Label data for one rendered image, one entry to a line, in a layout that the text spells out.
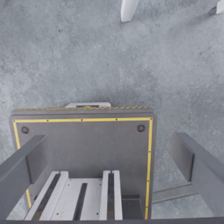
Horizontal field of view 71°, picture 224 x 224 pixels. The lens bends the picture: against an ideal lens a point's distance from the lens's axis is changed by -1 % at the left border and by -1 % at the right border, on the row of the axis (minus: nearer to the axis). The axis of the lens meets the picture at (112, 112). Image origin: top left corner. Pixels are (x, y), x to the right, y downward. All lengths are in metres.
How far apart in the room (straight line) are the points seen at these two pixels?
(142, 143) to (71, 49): 0.69
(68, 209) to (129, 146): 0.37
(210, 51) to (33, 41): 1.08
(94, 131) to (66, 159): 0.21
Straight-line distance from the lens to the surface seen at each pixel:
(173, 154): 0.17
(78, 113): 0.75
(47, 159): 0.17
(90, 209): 0.75
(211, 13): 1.18
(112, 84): 1.03
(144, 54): 1.05
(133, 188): 0.93
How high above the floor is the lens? 1.03
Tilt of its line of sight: 76 degrees down
